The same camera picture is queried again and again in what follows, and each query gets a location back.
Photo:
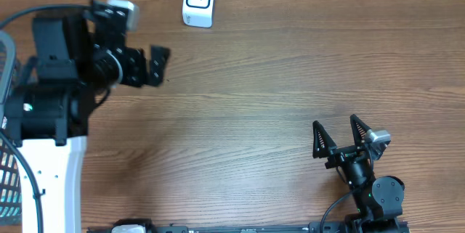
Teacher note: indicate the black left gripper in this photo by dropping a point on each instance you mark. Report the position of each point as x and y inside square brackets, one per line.
[136, 58]

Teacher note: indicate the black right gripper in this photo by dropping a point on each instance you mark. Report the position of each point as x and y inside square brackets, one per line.
[339, 154]

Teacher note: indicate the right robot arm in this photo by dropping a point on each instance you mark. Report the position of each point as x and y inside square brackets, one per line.
[378, 200]

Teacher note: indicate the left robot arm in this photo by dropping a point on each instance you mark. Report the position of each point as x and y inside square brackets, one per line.
[81, 54]

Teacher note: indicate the white barcode scanner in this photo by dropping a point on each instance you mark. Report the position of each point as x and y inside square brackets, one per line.
[198, 13]

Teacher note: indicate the grey plastic mesh basket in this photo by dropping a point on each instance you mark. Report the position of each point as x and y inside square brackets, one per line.
[10, 182]

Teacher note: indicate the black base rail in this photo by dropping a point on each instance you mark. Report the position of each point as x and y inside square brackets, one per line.
[146, 225]

